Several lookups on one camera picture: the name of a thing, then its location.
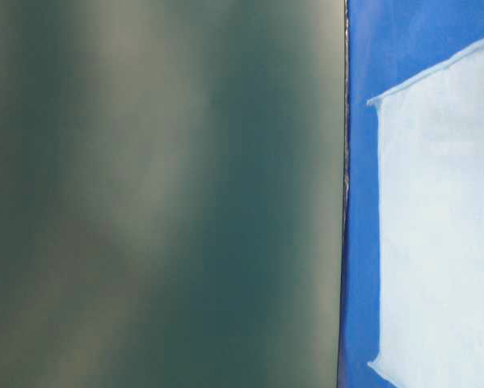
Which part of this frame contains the light blue towel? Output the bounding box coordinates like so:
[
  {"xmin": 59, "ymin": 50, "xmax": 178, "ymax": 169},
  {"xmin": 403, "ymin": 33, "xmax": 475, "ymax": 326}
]
[{"xmin": 369, "ymin": 38, "xmax": 484, "ymax": 387}]

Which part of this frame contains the blue table cloth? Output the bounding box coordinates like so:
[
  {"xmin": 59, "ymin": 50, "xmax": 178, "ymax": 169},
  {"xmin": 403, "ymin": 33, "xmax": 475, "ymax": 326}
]
[{"xmin": 338, "ymin": 1, "xmax": 484, "ymax": 387}]

